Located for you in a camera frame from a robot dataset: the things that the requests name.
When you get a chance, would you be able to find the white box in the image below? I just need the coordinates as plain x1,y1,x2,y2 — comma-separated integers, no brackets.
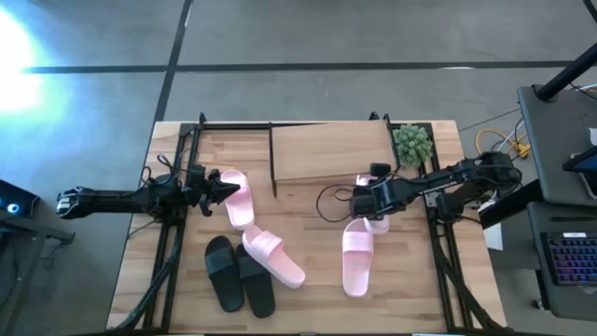
482,222,505,252

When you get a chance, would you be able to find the pink rubber slide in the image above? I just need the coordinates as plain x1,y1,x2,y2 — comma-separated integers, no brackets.
341,217,375,299
354,173,391,236
219,169,256,231
241,224,307,289

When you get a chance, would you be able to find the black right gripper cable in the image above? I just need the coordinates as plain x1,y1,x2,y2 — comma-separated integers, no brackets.
315,182,356,225

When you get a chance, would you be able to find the black rubber slide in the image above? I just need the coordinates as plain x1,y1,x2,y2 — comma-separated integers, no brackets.
234,242,277,319
203,234,245,314

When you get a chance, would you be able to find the black tablet blue screen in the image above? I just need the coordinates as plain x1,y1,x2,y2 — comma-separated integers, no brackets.
562,145,597,175

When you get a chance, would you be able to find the grey stand base plate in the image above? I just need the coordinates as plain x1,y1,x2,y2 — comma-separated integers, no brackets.
516,83,597,209

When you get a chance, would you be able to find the green artificial plant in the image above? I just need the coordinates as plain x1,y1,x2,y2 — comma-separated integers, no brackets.
392,123,434,168

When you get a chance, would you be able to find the grey keyboard desk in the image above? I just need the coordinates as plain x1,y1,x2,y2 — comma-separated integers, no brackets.
526,201,597,323

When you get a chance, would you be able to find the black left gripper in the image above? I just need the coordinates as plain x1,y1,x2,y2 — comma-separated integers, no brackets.
184,163,242,218

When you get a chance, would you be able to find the black desk beam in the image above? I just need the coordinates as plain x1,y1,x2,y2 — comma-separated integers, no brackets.
478,179,545,230

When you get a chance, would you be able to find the white cable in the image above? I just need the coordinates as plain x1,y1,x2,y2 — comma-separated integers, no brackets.
489,116,531,155

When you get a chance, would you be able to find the backlit black keyboard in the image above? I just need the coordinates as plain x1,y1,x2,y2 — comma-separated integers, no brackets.
540,231,597,287

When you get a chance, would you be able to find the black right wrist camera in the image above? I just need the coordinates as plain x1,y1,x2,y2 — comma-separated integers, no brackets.
369,161,393,179

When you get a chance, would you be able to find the black pole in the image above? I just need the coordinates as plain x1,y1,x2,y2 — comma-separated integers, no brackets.
534,41,597,103

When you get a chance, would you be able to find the yellow cable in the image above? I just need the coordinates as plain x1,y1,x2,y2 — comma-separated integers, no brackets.
475,128,532,160

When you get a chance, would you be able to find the black device with blue light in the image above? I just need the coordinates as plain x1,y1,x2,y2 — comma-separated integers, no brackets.
0,179,41,219

